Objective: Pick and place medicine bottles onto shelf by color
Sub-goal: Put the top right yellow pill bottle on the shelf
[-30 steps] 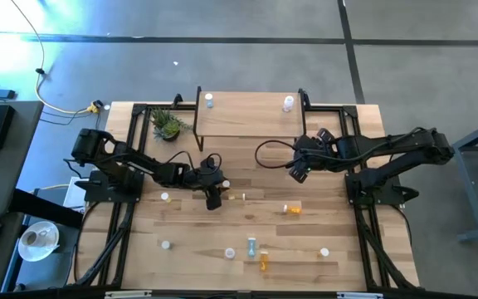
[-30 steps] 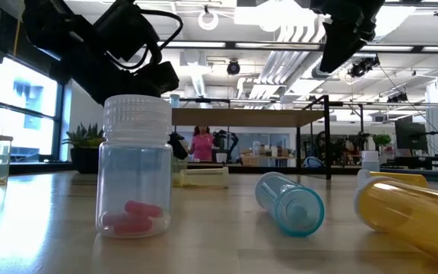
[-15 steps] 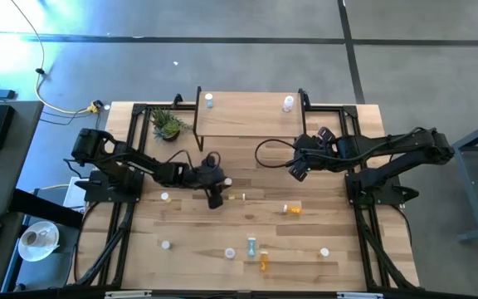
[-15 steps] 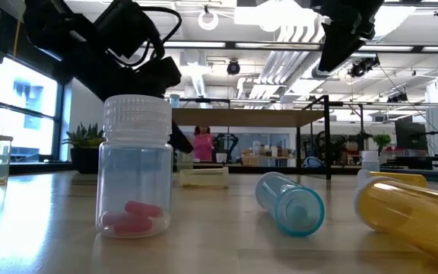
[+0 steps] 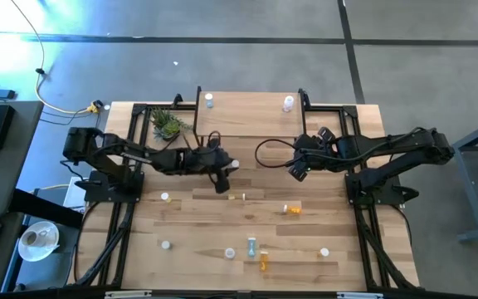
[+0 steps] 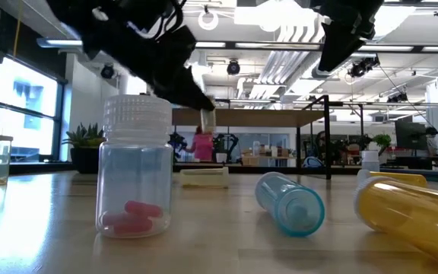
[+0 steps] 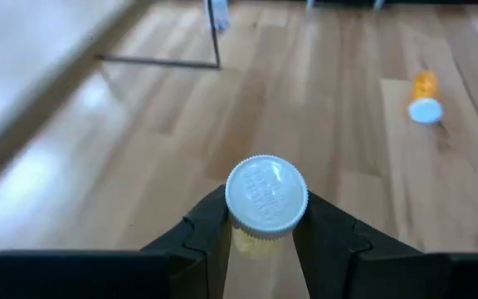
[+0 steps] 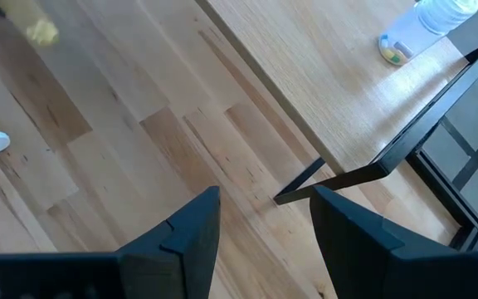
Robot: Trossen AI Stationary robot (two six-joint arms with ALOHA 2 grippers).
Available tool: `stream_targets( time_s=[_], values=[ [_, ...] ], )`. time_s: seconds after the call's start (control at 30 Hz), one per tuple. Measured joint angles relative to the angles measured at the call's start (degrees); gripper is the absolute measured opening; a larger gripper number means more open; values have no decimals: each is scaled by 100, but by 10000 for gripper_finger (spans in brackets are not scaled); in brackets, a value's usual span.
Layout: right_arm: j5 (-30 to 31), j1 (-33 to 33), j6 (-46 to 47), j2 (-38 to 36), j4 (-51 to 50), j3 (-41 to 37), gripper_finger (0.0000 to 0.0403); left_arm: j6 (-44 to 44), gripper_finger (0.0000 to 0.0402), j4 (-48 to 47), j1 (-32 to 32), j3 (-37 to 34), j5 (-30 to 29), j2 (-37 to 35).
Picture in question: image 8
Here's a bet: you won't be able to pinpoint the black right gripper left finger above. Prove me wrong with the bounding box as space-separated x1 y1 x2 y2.
116 185 222 299

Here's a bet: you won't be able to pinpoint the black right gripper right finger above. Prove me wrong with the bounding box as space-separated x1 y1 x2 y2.
309 184 456 299

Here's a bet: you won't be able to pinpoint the clear bottle multicoloured pills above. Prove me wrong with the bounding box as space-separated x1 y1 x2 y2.
378 0 478 66

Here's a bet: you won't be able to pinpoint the wooden shelf black metal legs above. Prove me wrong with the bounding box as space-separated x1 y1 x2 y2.
195 0 478 207

